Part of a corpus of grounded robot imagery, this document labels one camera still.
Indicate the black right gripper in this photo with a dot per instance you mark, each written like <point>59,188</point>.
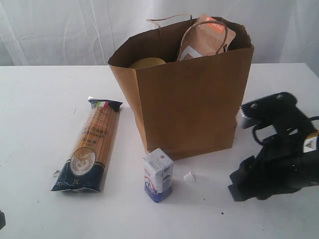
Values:
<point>279,168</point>

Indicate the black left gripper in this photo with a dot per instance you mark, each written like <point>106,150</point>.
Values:
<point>2,219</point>

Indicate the white garlic clove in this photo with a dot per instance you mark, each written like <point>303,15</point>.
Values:
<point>189,177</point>

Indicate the small white blue milk carton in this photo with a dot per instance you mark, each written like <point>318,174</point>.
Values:
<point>158,170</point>

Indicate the brown paper shopping bag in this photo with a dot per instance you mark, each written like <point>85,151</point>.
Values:
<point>189,107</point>

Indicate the brown kraft pouch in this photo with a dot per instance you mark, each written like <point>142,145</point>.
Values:
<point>206,37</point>

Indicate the glass nut jar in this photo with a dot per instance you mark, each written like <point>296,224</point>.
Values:
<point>147,62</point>

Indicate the torn clear plastic scrap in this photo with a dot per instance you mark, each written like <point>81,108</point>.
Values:
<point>56,174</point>

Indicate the spaghetti pack, blue ends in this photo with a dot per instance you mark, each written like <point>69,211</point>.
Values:
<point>89,159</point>

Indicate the white backdrop curtain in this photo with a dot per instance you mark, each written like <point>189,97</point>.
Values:
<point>87,32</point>

